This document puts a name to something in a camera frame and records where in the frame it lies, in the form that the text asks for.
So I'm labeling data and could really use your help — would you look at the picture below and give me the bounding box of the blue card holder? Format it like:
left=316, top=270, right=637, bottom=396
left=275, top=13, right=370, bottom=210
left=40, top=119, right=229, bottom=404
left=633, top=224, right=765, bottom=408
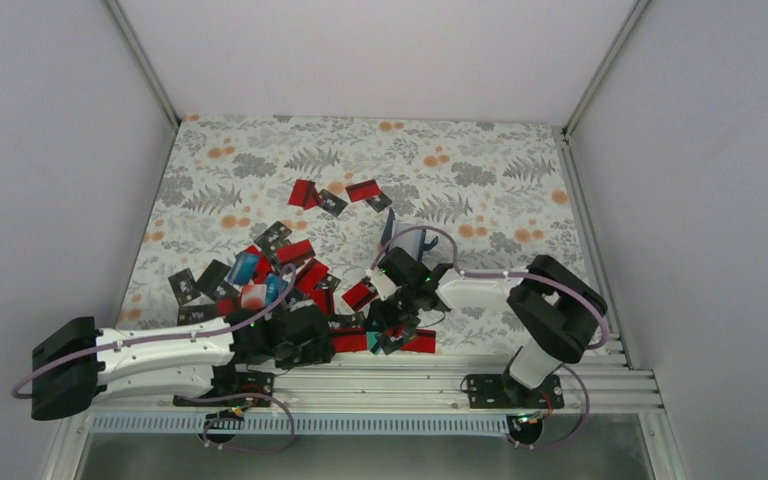
left=380, top=208, right=439, bottom=261

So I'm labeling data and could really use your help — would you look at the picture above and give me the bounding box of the red card front edge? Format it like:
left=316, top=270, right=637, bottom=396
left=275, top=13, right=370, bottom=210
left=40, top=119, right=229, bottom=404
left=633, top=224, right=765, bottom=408
left=329, top=328, right=368, bottom=353

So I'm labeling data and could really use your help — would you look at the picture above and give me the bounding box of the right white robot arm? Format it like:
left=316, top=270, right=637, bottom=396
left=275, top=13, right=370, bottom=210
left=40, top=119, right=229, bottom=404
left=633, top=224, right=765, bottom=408
left=366, top=247, right=609, bottom=407

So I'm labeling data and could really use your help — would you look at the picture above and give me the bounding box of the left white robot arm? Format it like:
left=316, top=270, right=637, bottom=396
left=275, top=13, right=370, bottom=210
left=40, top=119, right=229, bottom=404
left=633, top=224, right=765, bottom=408
left=30, top=303, right=335, bottom=421

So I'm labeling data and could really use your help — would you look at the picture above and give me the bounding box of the white red spot card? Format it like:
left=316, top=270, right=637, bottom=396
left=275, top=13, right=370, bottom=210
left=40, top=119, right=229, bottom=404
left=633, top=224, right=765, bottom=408
left=238, top=284, right=267, bottom=310

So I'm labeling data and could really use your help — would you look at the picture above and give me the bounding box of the red card front right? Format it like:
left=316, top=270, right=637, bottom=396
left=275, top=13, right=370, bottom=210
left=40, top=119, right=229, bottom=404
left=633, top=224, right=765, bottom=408
left=400, top=329, right=437, bottom=354

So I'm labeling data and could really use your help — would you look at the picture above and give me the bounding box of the red card centre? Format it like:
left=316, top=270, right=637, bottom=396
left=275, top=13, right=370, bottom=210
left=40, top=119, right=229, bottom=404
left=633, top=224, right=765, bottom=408
left=342, top=281, right=378, bottom=312

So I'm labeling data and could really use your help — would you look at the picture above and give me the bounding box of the red card left cluster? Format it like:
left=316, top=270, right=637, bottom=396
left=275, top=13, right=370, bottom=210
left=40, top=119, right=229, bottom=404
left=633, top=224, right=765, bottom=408
left=294, top=258, right=329, bottom=295

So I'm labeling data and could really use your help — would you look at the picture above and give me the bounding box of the teal card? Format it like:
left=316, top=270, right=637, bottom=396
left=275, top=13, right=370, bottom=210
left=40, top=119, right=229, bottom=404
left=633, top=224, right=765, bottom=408
left=366, top=327, right=389, bottom=355

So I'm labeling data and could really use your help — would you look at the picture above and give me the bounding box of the blue card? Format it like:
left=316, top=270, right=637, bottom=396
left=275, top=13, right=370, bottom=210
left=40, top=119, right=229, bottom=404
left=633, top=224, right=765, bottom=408
left=226, top=252, right=261, bottom=286

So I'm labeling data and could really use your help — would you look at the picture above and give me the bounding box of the red black stripe card far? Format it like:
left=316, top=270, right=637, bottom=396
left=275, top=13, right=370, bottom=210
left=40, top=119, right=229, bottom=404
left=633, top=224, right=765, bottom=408
left=345, top=180, right=382, bottom=202

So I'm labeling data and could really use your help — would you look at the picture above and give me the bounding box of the black VIP card far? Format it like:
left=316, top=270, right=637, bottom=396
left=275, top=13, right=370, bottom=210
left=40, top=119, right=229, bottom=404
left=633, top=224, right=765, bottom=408
left=318, top=189, right=348, bottom=217

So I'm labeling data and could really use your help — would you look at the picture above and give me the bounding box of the black card left edge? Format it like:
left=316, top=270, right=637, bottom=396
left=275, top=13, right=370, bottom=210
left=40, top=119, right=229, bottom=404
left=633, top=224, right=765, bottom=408
left=168, top=268, right=201, bottom=306

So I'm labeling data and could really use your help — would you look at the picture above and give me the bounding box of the red card far left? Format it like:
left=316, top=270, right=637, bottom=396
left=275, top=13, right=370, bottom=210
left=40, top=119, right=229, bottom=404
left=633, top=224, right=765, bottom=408
left=288, top=179, right=322, bottom=210

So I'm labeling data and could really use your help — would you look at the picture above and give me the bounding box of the floral table mat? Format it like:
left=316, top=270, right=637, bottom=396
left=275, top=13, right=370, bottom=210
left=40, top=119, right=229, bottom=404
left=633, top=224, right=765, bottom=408
left=117, top=115, right=587, bottom=329

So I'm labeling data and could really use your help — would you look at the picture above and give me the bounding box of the aluminium rail frame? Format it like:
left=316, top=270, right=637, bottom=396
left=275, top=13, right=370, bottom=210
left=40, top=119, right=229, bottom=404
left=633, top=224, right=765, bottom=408
left=69, top=349, right=664, bottom=415

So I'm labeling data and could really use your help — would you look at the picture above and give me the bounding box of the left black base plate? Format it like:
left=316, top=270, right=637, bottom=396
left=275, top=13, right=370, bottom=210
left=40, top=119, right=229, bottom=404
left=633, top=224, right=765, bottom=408
left=172, top=371, right=276, bottom=409

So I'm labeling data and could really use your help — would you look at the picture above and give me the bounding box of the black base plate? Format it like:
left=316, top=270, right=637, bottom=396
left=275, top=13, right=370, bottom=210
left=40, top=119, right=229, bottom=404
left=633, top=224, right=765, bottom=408
left=460, top=374, right=565, bottom=409
left=172, top=371, right=276, bottom=409

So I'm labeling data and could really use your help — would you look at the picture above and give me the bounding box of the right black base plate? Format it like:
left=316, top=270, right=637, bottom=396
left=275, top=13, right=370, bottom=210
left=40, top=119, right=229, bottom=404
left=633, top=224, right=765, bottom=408
left=460, top=374, right=565, bottom=409

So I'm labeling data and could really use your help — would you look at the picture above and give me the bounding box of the grey perforated cable duct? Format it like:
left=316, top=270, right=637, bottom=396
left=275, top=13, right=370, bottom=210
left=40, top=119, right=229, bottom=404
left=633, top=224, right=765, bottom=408
left=89, top=412, right=509, bottom=437

